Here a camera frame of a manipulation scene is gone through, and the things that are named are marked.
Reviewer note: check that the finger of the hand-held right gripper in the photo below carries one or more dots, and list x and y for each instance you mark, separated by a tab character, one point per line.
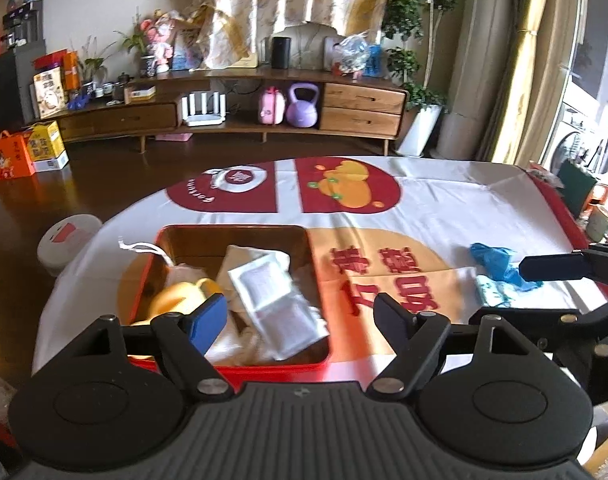
538	320
553	266

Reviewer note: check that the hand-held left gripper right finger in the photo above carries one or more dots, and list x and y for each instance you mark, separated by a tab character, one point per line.
391	317

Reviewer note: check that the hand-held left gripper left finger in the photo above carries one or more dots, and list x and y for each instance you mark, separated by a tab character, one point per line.
209	320

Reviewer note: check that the yellow plastic toy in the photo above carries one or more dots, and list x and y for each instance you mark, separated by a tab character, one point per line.
176	300

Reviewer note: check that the white tissue pack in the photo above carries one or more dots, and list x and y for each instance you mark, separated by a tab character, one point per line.
493	292

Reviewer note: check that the blue plastic bag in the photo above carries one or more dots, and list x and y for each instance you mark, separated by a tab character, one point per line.
498	262

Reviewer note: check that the white sachet pack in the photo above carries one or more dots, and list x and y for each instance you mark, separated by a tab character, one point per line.
269	305

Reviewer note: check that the white cloth bag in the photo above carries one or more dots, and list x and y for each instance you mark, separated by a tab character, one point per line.
244	260

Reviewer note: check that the red tin box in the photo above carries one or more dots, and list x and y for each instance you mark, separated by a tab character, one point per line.
209	240

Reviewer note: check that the white jar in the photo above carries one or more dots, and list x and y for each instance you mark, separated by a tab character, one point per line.
599	220

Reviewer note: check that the green board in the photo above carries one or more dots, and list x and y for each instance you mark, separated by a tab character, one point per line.
576	190

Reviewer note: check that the printed tablecloth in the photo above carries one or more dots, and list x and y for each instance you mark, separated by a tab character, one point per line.
433	200

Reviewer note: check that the washing machine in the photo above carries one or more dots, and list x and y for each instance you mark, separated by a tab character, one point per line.
573	135

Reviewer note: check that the pink flat box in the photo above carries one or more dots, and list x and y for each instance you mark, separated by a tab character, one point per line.
174	136

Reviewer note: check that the tall tree in white pot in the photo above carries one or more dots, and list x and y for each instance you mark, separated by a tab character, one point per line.
418	125

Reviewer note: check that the yellow curtain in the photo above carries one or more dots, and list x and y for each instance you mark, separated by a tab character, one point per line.
523	60

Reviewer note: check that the white router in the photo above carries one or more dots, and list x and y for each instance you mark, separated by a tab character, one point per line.
204	110

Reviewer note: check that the wooden media cabinet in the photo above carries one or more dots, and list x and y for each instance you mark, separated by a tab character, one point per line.
364	100

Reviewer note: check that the purple kettlebell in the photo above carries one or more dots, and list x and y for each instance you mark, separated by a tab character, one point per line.
303	110

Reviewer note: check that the yellow gift box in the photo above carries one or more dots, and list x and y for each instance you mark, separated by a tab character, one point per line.
46	147

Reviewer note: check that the flat yellow white box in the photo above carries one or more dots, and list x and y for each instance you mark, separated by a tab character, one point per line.
140	92

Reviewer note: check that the dark teapot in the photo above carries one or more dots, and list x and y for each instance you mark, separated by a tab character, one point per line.
123	79

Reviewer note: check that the orange gift box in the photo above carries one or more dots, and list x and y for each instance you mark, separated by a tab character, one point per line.
9	160

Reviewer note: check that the blue plastic container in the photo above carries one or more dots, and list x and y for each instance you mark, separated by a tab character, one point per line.
376	60

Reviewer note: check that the clear plastic bag of goods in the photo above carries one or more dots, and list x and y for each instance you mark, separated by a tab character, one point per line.
351	52

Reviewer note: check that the black cylinder speaker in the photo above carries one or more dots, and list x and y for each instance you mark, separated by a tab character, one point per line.
281	52

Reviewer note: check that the beige printed carton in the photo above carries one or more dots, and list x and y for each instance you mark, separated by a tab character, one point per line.
49	92

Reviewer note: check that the small leafy plant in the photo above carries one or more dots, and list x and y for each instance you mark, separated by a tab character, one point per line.
94	62

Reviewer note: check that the potted green plant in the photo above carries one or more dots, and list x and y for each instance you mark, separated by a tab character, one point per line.
139	45

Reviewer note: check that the pink doll bouquet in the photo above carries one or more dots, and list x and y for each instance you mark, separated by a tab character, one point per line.
159	40

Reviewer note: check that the orange carton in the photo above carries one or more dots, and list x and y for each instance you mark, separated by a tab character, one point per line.
71	70

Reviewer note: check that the beige scalloped panel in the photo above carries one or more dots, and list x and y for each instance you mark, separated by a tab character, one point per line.
309	40

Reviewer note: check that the red flat carton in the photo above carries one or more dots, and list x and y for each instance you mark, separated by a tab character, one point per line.
49	60

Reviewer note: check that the black cabinet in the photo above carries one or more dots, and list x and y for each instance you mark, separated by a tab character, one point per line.
4	85

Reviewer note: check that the patterned beige curtain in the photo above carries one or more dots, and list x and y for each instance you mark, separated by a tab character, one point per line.
284	0

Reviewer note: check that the black coffee machine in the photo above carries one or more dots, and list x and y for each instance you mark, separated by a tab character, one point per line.
21	22

